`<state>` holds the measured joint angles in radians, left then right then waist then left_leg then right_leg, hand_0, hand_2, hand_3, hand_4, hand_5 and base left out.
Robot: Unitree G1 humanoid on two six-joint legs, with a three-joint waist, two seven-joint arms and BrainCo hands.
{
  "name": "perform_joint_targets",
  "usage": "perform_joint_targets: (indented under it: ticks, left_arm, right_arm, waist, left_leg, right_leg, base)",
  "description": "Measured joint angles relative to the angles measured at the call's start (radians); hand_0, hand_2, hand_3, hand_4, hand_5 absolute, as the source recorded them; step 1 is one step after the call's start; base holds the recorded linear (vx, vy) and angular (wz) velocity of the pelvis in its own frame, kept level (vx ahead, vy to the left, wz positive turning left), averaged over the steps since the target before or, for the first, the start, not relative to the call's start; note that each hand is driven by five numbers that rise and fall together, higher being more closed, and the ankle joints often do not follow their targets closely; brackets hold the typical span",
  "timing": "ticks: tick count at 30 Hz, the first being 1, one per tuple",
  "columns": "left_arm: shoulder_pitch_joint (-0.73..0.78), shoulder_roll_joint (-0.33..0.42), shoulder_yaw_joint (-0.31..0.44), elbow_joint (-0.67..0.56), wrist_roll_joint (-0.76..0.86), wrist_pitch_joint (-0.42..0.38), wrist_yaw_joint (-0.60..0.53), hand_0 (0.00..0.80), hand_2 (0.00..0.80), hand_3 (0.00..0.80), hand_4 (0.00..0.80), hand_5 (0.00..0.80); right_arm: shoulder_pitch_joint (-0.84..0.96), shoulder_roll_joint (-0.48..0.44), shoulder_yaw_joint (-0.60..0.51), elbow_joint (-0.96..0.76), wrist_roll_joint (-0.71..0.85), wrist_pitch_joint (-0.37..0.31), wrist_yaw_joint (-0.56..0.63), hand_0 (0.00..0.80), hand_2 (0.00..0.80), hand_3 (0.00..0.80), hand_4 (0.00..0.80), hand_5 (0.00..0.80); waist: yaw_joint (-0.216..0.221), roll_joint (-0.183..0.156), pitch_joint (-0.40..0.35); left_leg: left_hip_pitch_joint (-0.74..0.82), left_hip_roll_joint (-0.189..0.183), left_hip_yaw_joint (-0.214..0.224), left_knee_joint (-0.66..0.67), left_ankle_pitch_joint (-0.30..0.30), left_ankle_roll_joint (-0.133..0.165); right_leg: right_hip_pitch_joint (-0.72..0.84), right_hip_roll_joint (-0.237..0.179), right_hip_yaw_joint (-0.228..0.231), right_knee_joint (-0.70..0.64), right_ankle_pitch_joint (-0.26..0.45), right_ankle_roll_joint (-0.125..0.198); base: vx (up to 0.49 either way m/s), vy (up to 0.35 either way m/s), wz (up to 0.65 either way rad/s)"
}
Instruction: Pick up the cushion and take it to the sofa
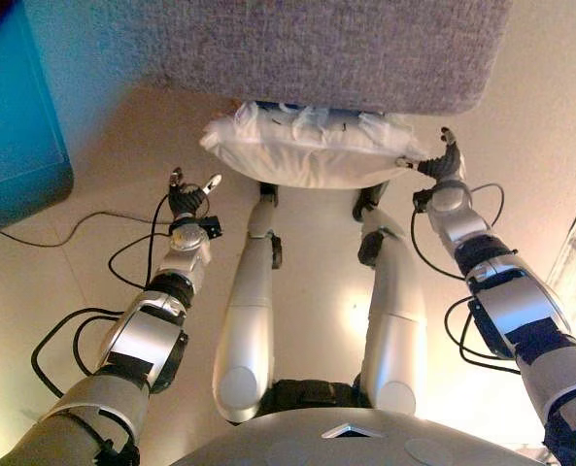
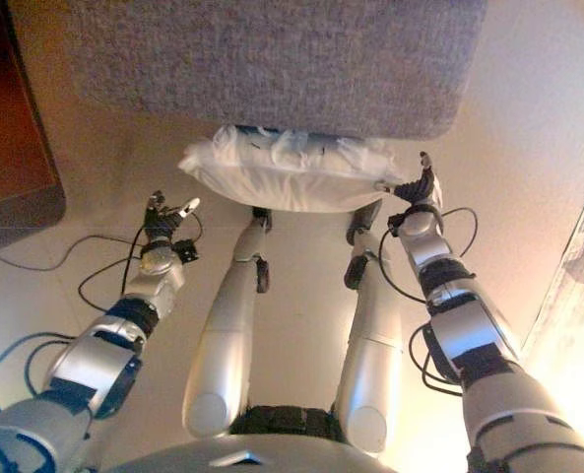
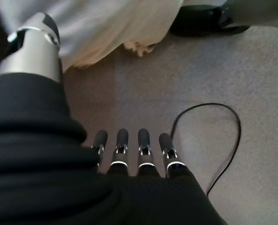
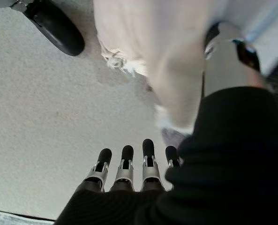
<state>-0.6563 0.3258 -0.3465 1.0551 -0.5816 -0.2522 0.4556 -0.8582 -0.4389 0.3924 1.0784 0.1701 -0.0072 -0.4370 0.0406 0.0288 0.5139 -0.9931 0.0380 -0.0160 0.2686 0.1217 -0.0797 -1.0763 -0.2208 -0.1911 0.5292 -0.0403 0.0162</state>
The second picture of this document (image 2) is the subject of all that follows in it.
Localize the silver robot left leg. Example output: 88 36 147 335
181 206 274 439

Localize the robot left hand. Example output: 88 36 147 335
143 189 202 245

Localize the thin floor cable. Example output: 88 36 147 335
0 234 145 273

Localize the silver robot right leg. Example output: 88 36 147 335
333 199 405 457

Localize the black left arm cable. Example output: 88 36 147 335
77 216 205 312

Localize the grey robot torso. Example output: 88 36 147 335
82 404 401 473

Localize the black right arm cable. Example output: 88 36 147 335
377 206 479 398

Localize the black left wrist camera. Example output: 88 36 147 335
172 238 201 265

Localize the silver robot leg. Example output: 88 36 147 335
181 206 274 439
333 199 405 457

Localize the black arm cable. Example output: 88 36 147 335
77 216 205 312
377 206 479 398

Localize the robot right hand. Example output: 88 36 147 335
373 151 443 206

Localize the grey round fabric armchair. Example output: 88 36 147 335
13 0 489 142

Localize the white fringed cushion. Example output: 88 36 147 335
176 125 443 214

